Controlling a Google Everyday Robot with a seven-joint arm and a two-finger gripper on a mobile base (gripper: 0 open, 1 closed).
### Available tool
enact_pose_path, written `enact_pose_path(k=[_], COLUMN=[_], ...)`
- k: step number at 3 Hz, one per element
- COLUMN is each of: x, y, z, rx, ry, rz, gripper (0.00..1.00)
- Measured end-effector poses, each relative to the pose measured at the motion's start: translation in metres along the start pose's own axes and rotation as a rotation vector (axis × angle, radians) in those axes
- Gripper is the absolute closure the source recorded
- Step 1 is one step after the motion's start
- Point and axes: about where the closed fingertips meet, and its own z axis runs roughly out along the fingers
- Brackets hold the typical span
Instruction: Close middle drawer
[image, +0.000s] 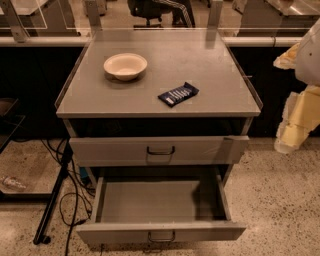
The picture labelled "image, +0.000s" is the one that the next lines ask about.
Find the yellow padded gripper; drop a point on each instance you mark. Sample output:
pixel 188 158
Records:
pixel 309 61

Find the grey drawer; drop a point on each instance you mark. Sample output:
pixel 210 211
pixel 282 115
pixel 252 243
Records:
pixel 143 151
pixel 160 210

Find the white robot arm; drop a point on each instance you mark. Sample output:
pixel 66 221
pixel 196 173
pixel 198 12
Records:
pixel 311 40

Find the grey metal drawer cabinet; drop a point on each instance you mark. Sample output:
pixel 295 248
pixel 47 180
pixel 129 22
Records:
pixel 95 104

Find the dark blue snack packet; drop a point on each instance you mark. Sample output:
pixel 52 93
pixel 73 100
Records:
pixel 178 95

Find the black office chair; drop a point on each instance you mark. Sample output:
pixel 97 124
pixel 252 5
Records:
pixel 181 10

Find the white bowl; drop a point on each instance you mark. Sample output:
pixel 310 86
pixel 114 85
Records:
pixel 125 66

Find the black tripod stand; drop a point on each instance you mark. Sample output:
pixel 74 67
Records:
pixel 40 236

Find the dark side shelf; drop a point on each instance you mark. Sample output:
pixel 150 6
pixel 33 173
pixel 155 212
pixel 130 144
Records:
pixel 10 120

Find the clear plastic bottle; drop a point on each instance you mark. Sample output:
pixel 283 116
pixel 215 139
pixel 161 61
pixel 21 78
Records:
pixel 12 183

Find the white horizontal rail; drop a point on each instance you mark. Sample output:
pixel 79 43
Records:
pixel 82 41

